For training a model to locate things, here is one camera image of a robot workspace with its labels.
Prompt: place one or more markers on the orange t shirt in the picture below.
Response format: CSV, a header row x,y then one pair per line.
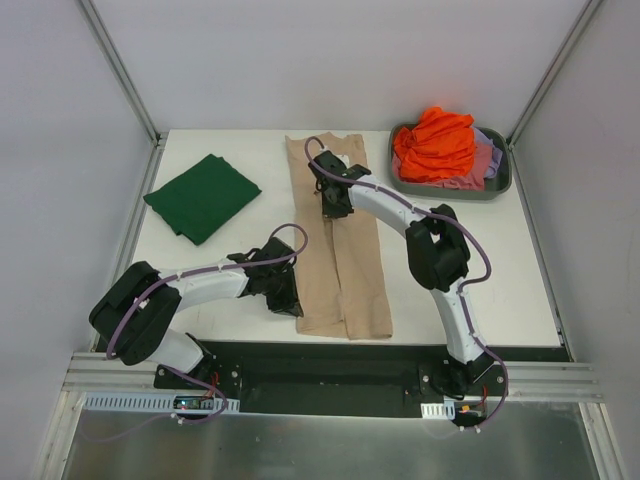
x,y
440,146

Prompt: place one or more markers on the pink t shirt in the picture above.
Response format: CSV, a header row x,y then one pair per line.
x,y
472,181

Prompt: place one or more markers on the beige t shirt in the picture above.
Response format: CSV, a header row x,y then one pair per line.
x,y
339,276

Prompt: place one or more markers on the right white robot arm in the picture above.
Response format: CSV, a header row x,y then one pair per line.
x,y
437,255

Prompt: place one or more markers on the green t shirt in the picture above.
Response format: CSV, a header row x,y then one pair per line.
x,y
198,202

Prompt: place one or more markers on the front aluminium rail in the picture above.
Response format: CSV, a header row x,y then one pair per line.
x,y
524,381

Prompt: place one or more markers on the lavender t shirt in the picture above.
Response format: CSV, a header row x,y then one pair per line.
x,y
488,157

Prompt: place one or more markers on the right aluminium frame post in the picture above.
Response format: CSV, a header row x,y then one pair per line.
x,y
578,29

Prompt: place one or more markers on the white cable duct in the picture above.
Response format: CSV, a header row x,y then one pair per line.
x,y
159,403
450,410

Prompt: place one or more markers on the left white cable duct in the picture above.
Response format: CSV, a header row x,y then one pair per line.
x,y
159,403

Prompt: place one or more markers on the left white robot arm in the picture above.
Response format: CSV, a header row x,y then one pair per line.
x,y
134,317

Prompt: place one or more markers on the aluminium frame post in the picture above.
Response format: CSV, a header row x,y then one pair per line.
x,y
578,29
107,46

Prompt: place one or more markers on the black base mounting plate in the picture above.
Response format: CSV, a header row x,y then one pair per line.
x,y
379,381

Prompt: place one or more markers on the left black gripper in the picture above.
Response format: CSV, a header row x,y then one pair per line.
x,y
279,288

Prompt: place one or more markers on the right white cable duct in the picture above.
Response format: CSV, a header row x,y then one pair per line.
x,y
450,410

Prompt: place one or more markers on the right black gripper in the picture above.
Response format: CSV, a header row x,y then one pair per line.
x,y
332,197

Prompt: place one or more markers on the left aluminium frame post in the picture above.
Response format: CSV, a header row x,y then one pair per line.
x,y
107,46

